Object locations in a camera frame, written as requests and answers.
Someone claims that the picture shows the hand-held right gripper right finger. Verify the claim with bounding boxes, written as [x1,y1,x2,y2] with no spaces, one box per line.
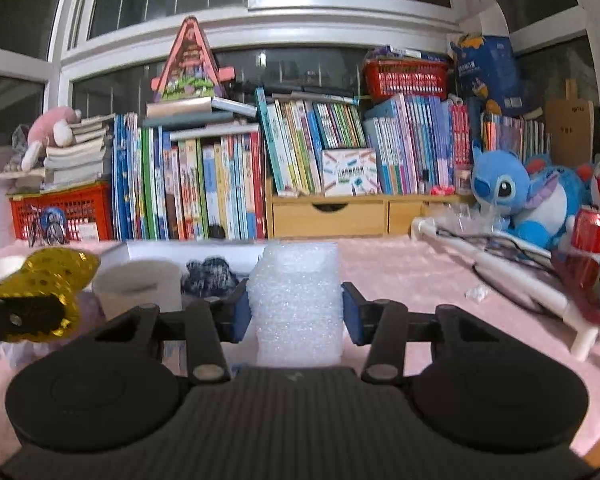
[341,281,507,384]

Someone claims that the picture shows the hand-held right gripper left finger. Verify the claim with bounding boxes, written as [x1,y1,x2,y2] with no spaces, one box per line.
[92,279,252,384]

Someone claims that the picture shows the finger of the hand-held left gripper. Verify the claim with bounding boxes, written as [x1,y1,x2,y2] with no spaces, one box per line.
[0,294,67,358]

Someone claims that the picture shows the gold sequin soft toy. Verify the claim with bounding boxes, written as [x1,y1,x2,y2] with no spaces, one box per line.
[0,247,102,343]

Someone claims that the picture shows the white foam block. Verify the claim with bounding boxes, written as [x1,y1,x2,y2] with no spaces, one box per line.
[247,242,343,368]

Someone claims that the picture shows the clear plastic storage box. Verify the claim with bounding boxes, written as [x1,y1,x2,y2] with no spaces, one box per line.
[97,240,267,311]

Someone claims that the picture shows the dark grey fuzzy ball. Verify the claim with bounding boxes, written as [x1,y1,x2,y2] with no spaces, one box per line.
[181,256,242,302]

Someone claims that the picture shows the white round dish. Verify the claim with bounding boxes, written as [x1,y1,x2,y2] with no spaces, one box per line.
[0,255,27,284]

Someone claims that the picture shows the pink fleece blanket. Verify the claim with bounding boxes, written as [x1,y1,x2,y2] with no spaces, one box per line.
[0,236,600,467]

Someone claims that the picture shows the miniature bicycle model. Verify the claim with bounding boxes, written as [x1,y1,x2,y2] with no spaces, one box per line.
[27,207,72,248]

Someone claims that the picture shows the wooden drawer organizer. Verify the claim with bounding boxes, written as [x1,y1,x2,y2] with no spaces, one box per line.
[266,180,477,239]

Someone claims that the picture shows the red plastic crate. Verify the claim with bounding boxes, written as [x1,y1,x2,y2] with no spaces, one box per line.
[9,182,114,242]

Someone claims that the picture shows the row of tall blue-green books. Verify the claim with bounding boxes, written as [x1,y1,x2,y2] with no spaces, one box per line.
[112,112,267,241]

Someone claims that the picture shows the white pencil-print box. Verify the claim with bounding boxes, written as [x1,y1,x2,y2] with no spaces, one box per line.
[321,148,381,197]

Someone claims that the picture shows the clear plastic wrap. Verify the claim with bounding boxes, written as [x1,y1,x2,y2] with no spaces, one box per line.
[429,206,502,237]

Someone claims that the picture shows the stack of flat paperback books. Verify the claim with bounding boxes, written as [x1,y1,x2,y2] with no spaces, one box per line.
[41,114,117,194]

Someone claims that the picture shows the grey knitted cloth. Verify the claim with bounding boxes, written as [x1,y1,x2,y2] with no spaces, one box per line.
[0,125,32,177]

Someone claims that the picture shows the row of leaning picture books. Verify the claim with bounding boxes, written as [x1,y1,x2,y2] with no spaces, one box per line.
[255,86,369,197]

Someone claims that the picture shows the row of blue-purple books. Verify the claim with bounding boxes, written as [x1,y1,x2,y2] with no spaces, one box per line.
[364,91,474,196]

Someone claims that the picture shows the pink plush toy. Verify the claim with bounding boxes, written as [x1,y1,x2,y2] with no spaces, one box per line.
[21,106,83,172]

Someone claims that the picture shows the blue alien plush toy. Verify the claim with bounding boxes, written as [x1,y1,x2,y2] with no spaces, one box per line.
[470,141,547,223]

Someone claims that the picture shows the pile of flat hardcover books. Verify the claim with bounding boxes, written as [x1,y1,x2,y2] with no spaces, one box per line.
[142,95,259,142]

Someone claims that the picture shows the blue finned plush toy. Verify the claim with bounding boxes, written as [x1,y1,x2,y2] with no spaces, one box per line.
[509,156,590,252]

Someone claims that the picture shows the red translucent wrapper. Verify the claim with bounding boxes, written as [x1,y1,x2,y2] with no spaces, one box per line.
[551,251,600,325]

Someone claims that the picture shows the red mesh basket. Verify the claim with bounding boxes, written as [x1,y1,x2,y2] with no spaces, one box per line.
[362,58,450,102]

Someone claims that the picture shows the row of thin colourful books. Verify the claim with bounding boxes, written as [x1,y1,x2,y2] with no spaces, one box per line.
[479,109,552,167]

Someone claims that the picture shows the pink triangular toy house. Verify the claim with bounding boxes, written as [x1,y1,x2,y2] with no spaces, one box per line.
[151,16,235,102]

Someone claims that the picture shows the red soda can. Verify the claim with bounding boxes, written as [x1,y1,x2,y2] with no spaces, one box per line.
[570,205,600,254]

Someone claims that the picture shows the booklets in red basket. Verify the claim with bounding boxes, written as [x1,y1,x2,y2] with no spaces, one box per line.
[374,45,449,64]

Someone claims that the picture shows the blue printed carton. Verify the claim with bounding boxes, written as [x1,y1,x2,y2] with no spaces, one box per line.
[449,33,522,117]

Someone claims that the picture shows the brown cardboard piece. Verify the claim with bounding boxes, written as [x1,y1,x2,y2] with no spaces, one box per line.
[544,79,595,169]

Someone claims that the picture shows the black cable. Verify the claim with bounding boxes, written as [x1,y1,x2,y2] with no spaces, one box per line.
[435,227,561,317]

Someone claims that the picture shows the white pipe frame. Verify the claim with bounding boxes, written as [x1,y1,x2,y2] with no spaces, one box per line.
[411,216,600,362]

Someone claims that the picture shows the white window frame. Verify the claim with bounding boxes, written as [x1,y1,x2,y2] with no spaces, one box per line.
[0,0,600,126]

